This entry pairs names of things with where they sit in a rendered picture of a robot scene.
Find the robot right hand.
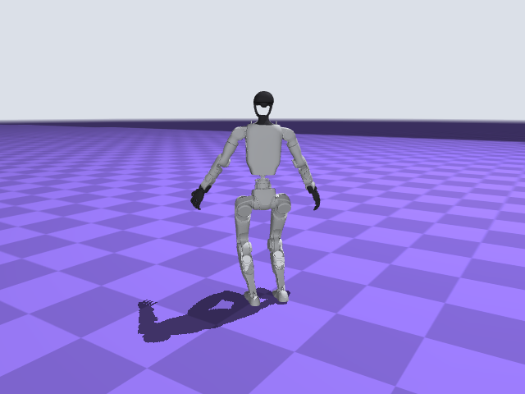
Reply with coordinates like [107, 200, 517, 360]
[307, 186, 320, 210]

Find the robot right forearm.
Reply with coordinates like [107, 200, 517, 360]
[299, 155, 315, 190]

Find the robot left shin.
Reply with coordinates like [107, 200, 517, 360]
[237, 243, 257, 298]

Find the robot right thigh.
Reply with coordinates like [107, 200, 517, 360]
[267, 193, 291, 251]

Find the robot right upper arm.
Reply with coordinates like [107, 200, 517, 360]
[281, 127, 306, 168]

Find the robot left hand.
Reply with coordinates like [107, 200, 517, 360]
[191, 185, 211, 210]

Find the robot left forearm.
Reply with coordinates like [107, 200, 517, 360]
[201, 154, 222, 190]

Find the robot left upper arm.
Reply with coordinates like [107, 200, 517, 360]
[218, 126, 247, 167]

